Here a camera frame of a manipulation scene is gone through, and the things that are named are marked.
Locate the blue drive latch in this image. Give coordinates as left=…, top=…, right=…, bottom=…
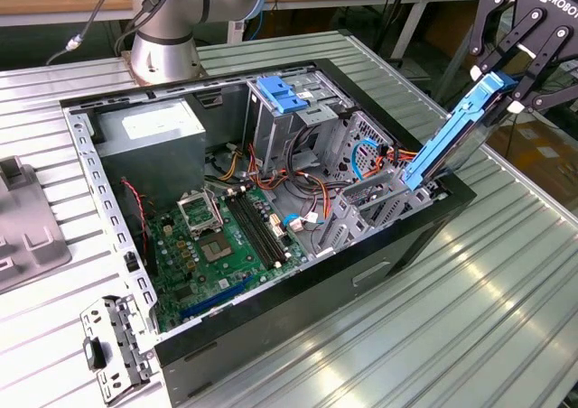
left=256, top=76, right=309, bottom=116

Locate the grey metal disk bay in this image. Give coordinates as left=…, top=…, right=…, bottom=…
left=315, top=109, right=452, bottom=258

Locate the hard disk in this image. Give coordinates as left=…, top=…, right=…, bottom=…
left=403, top=71, right=520, bottom=191

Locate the metal socket cover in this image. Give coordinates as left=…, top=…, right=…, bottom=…
left=175, top=189, right=225, bottom=240

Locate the hinged metal slot bracket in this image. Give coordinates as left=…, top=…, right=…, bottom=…
left=79, top=293, right=159, bottom=404

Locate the black tripod stand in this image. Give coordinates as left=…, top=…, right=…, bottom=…
left=372, top=0, right=415, bottom=61

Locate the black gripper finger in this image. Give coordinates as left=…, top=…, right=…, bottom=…
left=507, top=24, right=578, bottom=115
left=467, top=0, right=548, bottom=81

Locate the blue expansion slot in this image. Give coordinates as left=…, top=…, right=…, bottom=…
left=179, top=274, right=255, bottom=323

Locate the black case fan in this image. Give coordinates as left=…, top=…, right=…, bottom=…
left=120, top=180, right=159, bottom=278

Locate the orange red power wire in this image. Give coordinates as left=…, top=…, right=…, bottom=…
left=360, top=144, right=420, bottom=181

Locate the green motherboard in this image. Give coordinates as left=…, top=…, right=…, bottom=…
left=146, top=185, right=311, bottom=335

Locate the black open PC case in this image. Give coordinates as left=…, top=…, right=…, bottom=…
left=59, top=57, right=478, bottom=407

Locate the yellow black power wire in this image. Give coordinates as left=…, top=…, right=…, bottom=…
left=211, top=142, right=248, bottom=183

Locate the grey parts rack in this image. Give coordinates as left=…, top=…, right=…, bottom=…
left=0, top=153, right=73, bottom=295

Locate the black RAM slot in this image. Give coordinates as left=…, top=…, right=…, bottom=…
left=237, top=186, right=294, bottom=264
left=224, top=190, right=282, bottom=272

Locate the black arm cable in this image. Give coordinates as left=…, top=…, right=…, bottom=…
left=44, top=0, right=121, bottom=66

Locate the CPU socket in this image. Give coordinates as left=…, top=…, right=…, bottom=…
left=196, top=231, right=236, bottom=267

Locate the grey optical drive bay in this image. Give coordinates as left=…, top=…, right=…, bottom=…
left=246, top=71, right=356, bottom=177

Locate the grey power supply unit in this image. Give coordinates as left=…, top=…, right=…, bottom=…
left=92, top=97, right=208, bottom=210

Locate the large labelled cardboard box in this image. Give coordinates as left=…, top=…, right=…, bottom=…
left=485, top=118, right=578, bottom=192

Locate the blue data wire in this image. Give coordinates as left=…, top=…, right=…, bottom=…
left=282, top=136, right=385, bottom=233

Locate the red black fan wire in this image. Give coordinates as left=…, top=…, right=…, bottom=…
left=119, top=179, right=151, bottom=258

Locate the black orange wire bundle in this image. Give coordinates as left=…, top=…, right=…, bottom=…
left=246, top=123, right=358, bottom=233

